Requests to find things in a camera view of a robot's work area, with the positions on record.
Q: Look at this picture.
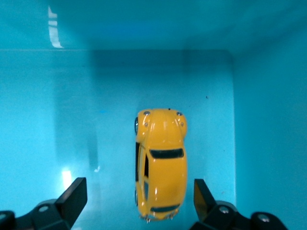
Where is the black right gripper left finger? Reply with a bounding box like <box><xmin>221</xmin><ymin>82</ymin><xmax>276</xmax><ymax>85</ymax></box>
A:
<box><xmin>0</xmin><ymin>177</ymin><xmax>87</xmax><ymax>230</ymax></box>

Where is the yellow beetle toy car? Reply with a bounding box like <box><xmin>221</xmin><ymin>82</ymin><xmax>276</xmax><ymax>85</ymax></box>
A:
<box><xmin>133</xmin><ymin>108</ymin><xmax>188</xmax><ymax>225</ymax></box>

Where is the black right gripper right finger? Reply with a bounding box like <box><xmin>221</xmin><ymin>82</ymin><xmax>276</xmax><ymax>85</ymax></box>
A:
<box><xmin>189</xmin><ymin>178</ymin><xmax>288</xmax><ymax>230</ymax></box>

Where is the turquoise plastic bin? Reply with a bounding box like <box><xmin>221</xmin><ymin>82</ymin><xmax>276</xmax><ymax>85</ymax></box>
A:
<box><xmin>0</xmin><ymin>0</ymin><xmax>307</xmax><ymax>230</ymax></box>

